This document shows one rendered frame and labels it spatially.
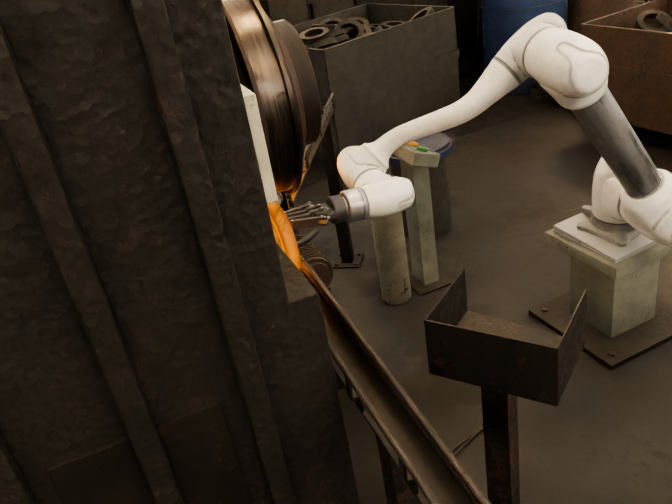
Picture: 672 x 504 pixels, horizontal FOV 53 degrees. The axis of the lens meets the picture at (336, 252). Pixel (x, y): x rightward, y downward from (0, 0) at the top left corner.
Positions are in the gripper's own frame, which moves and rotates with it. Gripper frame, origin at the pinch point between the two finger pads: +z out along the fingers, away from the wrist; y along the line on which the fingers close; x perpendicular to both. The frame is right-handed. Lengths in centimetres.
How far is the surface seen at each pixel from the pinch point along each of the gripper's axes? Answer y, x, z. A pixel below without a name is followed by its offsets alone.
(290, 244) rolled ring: -19.7, 2.9, 1.5
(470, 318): -49, -11, -29
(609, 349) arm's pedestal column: -20, -64, -103
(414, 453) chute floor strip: -77, -14, 0
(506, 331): -57, -11, -34
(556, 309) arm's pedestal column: 8, -64, -104
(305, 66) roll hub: -23, 44, -5
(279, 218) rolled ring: -15.7, 8.3, 2.3
